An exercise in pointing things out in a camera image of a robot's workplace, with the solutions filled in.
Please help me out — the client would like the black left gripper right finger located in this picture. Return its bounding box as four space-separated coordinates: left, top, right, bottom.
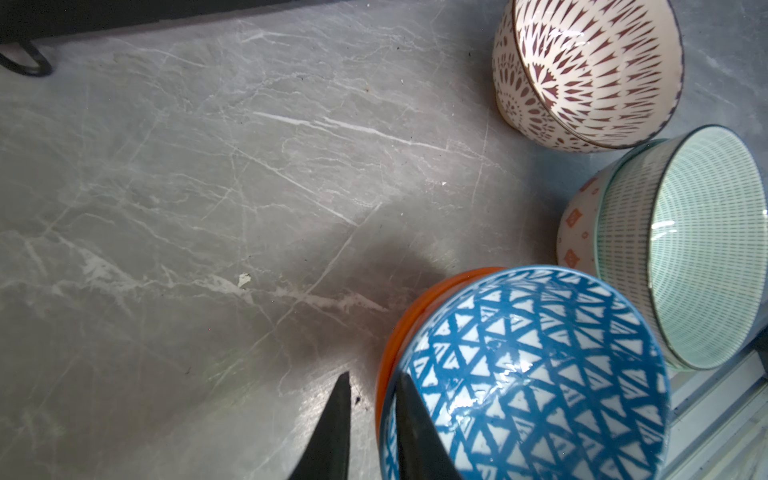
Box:
395 373 461 480

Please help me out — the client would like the white maroon patterned bowl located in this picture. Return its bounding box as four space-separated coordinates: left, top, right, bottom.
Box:
491 0 684 153

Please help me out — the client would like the black wire dish rack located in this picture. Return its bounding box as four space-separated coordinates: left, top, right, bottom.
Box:
1 0 316 78

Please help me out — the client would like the mint green bowl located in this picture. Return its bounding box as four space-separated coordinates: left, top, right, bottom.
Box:
556 125 767 370

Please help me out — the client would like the blue triangle patterned bowl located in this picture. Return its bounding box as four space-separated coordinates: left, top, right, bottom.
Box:
393 265 670 479

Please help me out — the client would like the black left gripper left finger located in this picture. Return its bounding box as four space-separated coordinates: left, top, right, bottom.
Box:
289 372 351 480

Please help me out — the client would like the orange bowl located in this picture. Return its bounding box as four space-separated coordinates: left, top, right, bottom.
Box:
375 267 504 444

